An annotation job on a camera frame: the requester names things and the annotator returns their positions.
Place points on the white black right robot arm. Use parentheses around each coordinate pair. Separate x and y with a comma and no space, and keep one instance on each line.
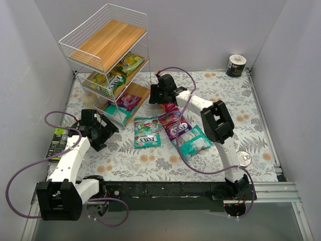
(217,124)

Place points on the white wire wooden shelf rack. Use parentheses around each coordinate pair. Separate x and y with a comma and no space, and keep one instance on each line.
(99,43)

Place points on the green yellow Fox's candy bag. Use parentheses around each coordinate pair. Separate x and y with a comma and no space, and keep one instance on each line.
(129,63)
(105,84)

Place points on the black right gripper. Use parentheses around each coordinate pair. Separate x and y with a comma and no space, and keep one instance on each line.
(154,94)

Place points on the cream liquid bottle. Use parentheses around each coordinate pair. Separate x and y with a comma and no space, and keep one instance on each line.
(89,100)

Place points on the purple Fox's berries candy bag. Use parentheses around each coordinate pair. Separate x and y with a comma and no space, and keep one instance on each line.
(169,121)
(127,101)

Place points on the black green product box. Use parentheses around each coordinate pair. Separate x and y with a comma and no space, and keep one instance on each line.
(58,144)

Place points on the floral patterned table mat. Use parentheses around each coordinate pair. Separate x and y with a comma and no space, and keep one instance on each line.
(121,161)

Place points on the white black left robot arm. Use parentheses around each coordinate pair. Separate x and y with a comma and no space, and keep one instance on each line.
(61,197)

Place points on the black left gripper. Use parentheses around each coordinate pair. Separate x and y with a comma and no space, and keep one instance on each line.
(107,131)

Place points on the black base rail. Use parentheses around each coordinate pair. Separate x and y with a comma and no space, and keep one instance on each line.
(153,196)

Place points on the metal tin can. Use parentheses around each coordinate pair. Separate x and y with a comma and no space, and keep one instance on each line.
(244,158)

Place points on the teal mint candy bag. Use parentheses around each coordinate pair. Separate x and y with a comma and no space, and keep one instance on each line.
(192,142)
(119,114)

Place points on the red orange candy box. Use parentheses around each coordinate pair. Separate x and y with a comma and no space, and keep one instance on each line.
(168,107)

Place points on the teal Fox's fruit candy bag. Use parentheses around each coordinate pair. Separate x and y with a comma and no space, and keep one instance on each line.
(146,132)

